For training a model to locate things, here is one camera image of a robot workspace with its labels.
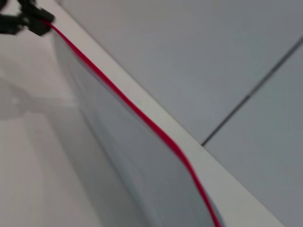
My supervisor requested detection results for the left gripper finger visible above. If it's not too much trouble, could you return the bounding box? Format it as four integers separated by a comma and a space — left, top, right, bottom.
17, 0, 55, 23
0, 15, 52, 37

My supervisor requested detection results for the clear red-zip document bag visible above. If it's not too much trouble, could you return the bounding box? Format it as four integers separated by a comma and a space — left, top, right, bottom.
41, 18, 225, 227

